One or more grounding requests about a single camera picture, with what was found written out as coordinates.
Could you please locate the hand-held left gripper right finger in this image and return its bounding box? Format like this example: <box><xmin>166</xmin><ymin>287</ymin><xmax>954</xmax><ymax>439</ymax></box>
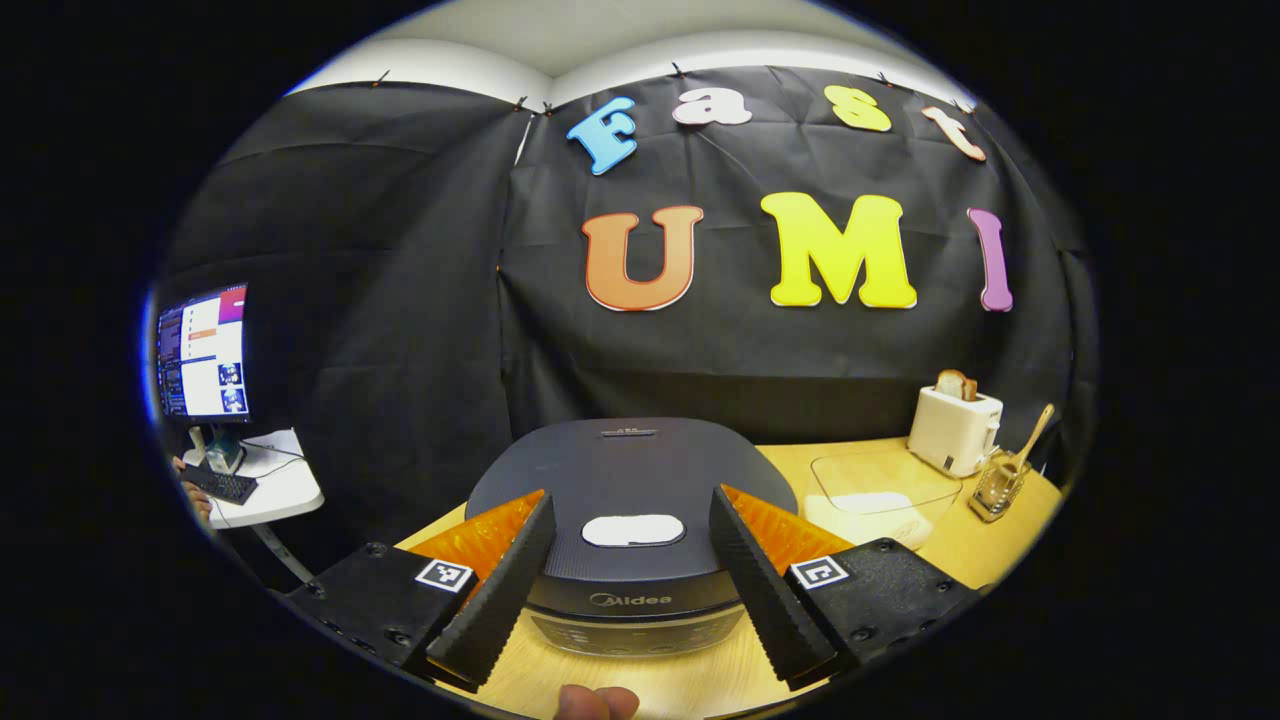
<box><xmin>708</xmin><ymin>483</ymin><xmax>981</xmax><ymax>691</ymax></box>

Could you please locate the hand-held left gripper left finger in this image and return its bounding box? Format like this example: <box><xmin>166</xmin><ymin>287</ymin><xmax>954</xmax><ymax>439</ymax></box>
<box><xmin>283</xmin><ymin>488</ymin><xmax>557</xmax><ymax>693</ymax></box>

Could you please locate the dark grey rice cooker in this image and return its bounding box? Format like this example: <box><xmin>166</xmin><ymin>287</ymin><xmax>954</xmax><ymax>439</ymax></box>
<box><xmin>465</xmin><ymin>417</ymin><xmax>799</xmax><ymax>658</ymax></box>

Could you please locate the wire chopstick holder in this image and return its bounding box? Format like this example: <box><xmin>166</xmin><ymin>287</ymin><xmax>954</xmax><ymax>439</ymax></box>
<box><xmin>968</xmin><ymin>452</ymin><xmax>1029</xmax><ymax>523</ymax></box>

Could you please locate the wooden spoon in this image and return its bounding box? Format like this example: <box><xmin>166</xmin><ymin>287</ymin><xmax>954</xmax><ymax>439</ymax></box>
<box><xmin>1000</xmin><ymin>403</ymin><xmax>1056</xmax><ymax>491</ymax></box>

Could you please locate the white side table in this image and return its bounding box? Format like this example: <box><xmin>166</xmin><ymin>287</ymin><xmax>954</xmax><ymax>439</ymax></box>
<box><xmin>182</xmin><ymin>428</ymin><xmax>325</xmax><ymax>529</ymax></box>

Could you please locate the white toaster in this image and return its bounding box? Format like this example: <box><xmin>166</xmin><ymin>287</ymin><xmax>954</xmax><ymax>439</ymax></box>
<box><xmin>908</xmin><ymin>385</ymin><xmax>1004</xmax><ymax>479</ymax></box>

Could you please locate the black keyboard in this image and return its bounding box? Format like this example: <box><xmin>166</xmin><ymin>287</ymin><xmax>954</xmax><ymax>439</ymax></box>
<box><xmin>180</xmin><ymin>463</ymin><xmax>259</xmax><ymax>506</ymax></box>

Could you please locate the black backdrop cloth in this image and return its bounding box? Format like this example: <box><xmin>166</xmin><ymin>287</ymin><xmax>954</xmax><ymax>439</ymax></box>
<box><xmin>150</xmin><ymin>65</ymin><xmax>1099</xmax><ymax>561</ymax></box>

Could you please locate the computer monitor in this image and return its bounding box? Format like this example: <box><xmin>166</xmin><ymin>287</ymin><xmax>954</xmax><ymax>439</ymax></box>
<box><xmin>155</xmin><ymin>283</ymin><xmax>251</xmax><ymax>473</ymax></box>

